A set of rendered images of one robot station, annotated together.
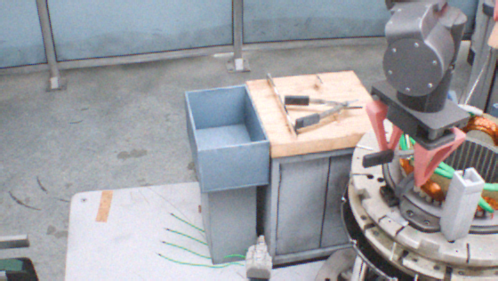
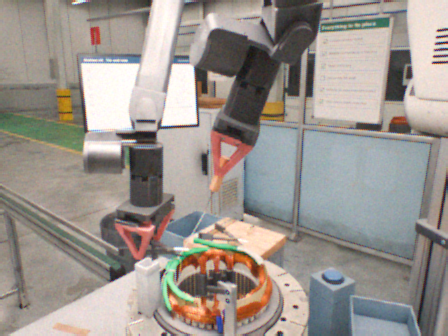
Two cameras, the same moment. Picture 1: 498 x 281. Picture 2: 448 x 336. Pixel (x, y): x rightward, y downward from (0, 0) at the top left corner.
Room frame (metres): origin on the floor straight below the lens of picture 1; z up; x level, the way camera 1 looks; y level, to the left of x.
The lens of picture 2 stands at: (0.26, -0.71, 1.48)
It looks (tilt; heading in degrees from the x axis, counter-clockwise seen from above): 15 degrees down; 49
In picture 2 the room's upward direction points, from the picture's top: straight up
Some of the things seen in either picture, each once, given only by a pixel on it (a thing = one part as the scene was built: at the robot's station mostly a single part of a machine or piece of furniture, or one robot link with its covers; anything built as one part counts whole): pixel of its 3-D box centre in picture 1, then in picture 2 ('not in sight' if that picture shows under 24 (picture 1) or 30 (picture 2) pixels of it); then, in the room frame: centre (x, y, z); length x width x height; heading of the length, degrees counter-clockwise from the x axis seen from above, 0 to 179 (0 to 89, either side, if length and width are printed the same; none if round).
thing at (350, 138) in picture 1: (316, 109); (235, 242); (0.82, -0.11, 1.05); 0.20 x 0.19 x 0.02; 102
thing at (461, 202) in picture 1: (461, 205); (148, 287); (0.49, -0.26, 1.14); 0.03 x 0.03 x 0.09; 15
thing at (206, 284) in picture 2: not in sight; (217, 281); (0.52, -0.40, 1.21); 0.04 x 0.04 x 0.03; 15
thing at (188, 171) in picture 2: not in sight; (190, 166); (2.17, 1.97, 0.60); 1.02 x 0.55 x 1.20; 99
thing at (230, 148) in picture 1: (226, 182); (193, 266); (0.79, 0.04, 0.92); 0.17 x 0.11 x 0.28; 12
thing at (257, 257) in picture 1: (260, 257); not in sight; (0.72, -0.02, 0.80); 0.10 x 0.05 x 0.04; 173
